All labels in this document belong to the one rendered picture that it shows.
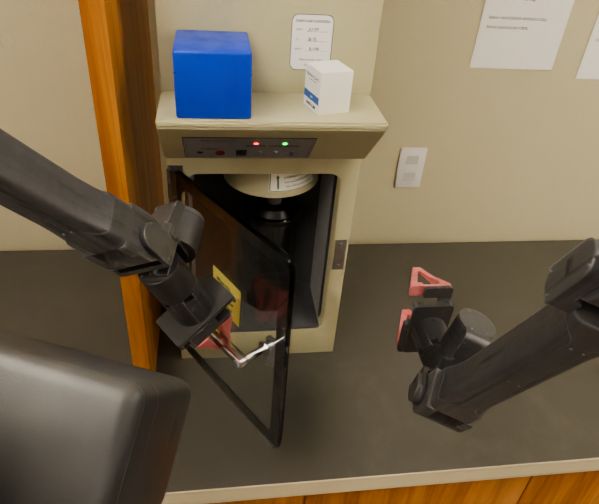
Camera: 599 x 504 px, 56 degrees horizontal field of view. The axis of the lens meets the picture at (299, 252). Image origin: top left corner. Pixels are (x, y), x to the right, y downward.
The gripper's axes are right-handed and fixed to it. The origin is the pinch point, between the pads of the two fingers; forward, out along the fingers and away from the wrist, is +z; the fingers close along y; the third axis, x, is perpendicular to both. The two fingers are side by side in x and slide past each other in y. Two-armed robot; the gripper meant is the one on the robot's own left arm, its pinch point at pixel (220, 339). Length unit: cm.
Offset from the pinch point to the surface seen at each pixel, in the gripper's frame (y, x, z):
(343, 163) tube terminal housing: -34.6, -6.1, -4.4
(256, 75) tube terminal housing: -29.7, -13.7, -23.2
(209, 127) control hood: -17.4, -7.9, -25.2
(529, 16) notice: -100, -16, 10
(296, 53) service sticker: -35.6, -10.5, -24.0
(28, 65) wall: -11, -75, -19
